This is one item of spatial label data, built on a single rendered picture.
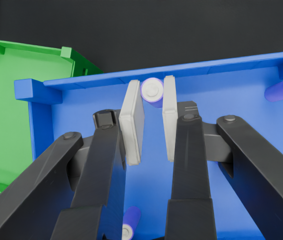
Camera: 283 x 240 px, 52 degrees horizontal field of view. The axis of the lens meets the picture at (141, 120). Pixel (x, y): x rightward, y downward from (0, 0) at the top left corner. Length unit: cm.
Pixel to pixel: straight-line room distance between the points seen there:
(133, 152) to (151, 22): 66
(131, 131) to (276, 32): 70
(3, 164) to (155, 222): 42
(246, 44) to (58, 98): 55
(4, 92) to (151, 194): 44
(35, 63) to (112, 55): 22
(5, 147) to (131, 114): 56
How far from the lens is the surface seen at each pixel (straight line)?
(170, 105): 15
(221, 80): 35
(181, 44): 78
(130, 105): 16
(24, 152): 67
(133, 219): 32
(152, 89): 20
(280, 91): 31
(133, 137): 15
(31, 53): 68
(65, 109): 37
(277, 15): 84
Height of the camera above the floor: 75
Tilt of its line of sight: 83 degrees down
